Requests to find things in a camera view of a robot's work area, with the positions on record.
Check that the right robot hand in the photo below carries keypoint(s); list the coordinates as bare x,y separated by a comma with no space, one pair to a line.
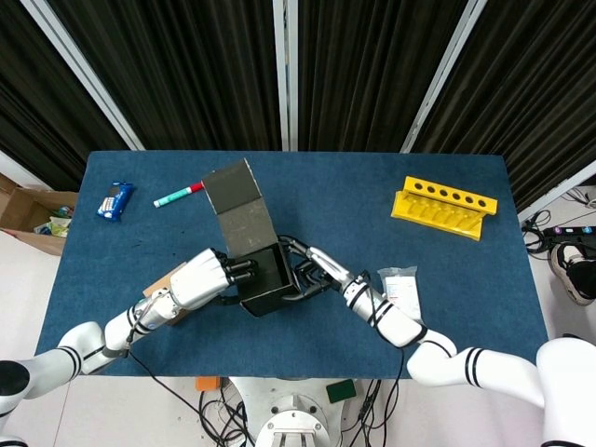
328,267

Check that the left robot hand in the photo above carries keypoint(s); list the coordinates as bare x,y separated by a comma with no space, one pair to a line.
198,279

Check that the black paper box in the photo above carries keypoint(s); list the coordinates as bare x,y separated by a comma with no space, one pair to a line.
247,219

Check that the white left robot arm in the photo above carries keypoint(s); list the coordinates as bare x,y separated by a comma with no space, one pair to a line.
88,342

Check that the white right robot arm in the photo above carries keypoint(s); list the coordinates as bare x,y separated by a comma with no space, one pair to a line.
465,363

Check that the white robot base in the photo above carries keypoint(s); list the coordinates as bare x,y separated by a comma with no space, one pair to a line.
293,414

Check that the brown cardboard box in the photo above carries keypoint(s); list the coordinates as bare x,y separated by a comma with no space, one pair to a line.
160,280

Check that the open cardboard box with rubbish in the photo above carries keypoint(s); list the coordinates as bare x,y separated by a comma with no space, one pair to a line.
28,219

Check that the blue table cloth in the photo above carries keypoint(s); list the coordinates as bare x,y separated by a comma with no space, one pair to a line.
326,340

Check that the white wipes packet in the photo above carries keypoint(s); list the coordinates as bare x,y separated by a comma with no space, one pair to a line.
402,288

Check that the green marker with red cap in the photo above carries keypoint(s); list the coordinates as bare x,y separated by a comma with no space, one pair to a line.
174,196

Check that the orange block under table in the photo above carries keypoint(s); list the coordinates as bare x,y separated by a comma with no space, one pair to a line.
207,383

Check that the blue snack packet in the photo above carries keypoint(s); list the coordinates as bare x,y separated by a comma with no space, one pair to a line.
114,201

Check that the green block under table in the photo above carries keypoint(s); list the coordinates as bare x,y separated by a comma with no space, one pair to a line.
341,391

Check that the yellow test tube rack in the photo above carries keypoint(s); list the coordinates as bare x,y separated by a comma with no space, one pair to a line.
442,207

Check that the black pleated curtain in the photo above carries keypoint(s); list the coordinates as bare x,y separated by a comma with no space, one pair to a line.
535,93
372,70
186,70
42,93

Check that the black and white shoe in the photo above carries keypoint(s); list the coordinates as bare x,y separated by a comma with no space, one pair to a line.
572,270

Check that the black power strip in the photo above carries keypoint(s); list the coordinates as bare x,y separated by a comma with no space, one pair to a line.
570,232

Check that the black chair base leg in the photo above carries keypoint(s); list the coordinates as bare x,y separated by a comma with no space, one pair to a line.
569,335

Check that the white frame post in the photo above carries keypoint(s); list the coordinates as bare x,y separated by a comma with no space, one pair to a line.
442,74
18,170
285,70
84,70
559,188

